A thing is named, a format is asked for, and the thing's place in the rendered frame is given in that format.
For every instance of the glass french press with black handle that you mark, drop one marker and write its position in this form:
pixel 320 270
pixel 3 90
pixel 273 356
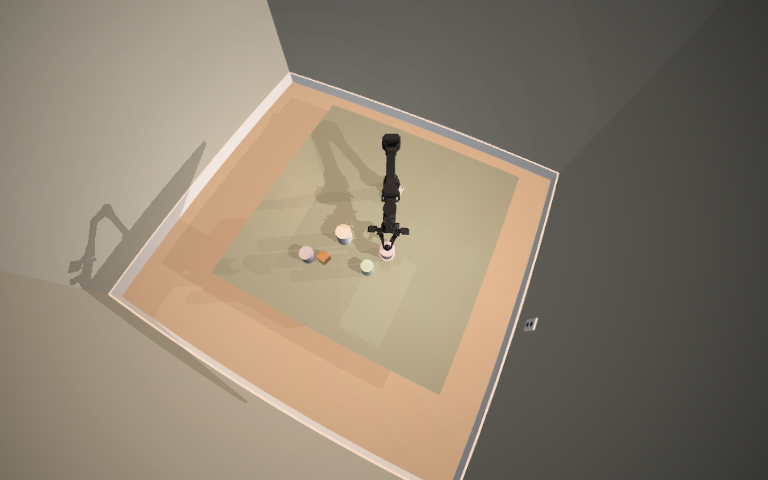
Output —
pixel 387 254

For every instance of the orange block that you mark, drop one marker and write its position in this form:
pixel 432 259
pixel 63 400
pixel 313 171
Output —
pixel 323 257

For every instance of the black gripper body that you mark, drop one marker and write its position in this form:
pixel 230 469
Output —
pixel 373 229

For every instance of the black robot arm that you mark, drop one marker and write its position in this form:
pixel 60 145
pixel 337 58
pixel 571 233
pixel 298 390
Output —
pixel 391 143

